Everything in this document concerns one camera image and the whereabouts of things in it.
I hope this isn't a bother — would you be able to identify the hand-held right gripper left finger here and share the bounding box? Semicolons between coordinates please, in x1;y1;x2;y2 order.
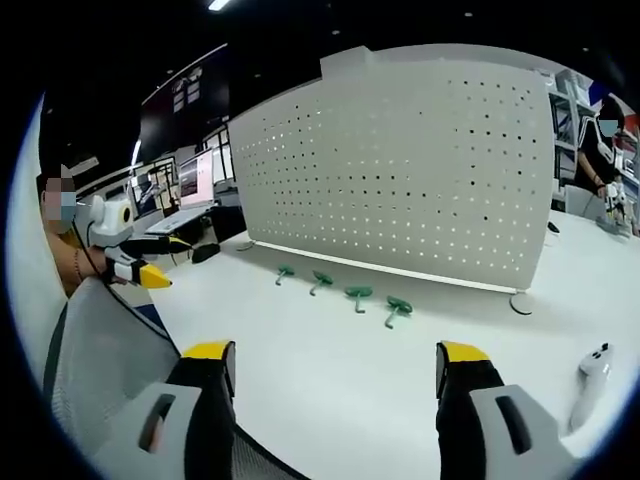
93;340;237;480

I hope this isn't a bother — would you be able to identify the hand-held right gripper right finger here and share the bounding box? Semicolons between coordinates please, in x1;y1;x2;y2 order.
434;340;582;480

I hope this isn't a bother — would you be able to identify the white perforated mounting plate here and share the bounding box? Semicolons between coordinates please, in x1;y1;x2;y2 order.
227;45;557;317

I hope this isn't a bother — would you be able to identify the black object on table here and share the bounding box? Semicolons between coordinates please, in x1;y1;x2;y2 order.
191;242;222;265

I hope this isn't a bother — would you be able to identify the computer monitor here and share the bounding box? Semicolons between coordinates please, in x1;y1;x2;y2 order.
178;148;217;210

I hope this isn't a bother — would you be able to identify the grey mesh chair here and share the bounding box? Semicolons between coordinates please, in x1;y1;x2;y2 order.
43;276;182;454

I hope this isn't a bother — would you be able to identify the white handheld controller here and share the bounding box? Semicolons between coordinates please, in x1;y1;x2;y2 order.
568;341;617;432

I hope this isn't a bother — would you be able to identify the white box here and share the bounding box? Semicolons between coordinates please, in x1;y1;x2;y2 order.
564;184;609;221

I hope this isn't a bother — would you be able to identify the metal storage shelf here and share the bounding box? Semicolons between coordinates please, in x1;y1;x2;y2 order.
548;68;604;184

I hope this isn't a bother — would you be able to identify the dark wall panel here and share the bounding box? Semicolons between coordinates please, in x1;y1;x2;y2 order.
138;43;231;162

